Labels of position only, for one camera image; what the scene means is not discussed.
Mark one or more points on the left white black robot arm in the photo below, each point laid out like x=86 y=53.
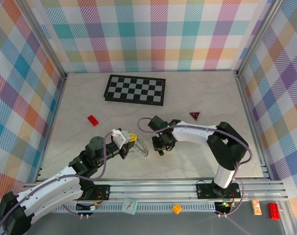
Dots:
x=55 y=186

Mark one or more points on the wooden printed block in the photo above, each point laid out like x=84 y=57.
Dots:
x=256 y=207

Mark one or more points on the black red triangle piece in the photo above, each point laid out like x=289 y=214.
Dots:
x=194 y=115

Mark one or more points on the black connector bracket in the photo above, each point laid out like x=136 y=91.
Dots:
x=83 y=207
x=221 y=208

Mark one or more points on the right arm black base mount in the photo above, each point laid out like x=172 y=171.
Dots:
x=204 y=191

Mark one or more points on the aluminium table side rail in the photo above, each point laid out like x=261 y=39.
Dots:
x=55 y=115
x=252 y=122

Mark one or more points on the red toy brick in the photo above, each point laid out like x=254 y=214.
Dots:
x=274 y=211

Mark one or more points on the black grey checkerboard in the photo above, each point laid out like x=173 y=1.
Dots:
x=134 y=90

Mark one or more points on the aluminium frame corner post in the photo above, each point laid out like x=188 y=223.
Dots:
x=258 y=36
x=45 y=41

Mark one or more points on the teal square clock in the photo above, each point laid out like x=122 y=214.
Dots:
x=129 y=206

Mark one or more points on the small red block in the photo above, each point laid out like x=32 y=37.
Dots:
x=93 y=120

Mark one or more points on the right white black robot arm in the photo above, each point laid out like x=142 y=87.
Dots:
x=194 y=133

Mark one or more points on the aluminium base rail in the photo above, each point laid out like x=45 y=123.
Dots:
x=150 y=189

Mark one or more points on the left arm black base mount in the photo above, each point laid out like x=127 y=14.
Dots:
x=101 y=192

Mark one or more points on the yellow toy brick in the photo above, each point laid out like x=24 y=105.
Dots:
x=176 y=208

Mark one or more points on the aluminium frame front post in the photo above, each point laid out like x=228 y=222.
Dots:
x=287 y=226

